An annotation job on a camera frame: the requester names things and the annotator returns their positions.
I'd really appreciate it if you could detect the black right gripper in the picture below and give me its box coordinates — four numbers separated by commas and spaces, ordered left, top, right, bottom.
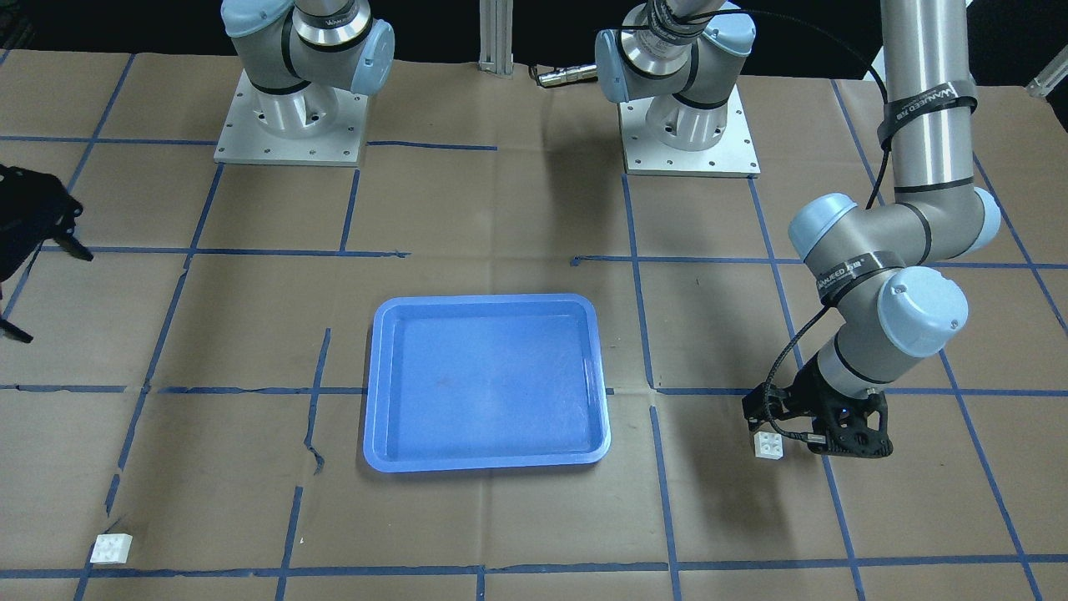
0, 167, 94, 345

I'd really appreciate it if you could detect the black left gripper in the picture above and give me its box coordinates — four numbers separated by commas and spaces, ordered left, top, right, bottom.
743, 366, 835, 431

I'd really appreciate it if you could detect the white block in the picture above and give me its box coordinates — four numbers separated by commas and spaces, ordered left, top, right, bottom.
753, 431, 784, 460
90, 533, 134, 564

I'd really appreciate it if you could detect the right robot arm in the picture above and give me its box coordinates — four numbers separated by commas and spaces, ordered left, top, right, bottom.
1, 1, 395, 279

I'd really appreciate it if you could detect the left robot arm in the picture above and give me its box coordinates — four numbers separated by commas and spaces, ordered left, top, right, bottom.
594, 1, 1000, 442

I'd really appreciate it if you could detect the blue plastic tray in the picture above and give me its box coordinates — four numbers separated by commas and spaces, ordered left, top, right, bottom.
363, 292, 612, 474

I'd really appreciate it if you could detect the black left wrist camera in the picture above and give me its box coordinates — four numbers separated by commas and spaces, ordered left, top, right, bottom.
806, 391, 894, 459

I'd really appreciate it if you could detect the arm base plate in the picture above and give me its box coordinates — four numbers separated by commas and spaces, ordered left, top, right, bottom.
618, 86, 761, 178
214, 73, 371, 168

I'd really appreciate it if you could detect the metal cable connector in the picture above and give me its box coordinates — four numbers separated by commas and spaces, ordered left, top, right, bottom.
529, 64, 597, 88

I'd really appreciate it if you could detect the aluminium frame post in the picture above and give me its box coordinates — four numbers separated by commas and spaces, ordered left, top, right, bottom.
477, 0, 515, 78

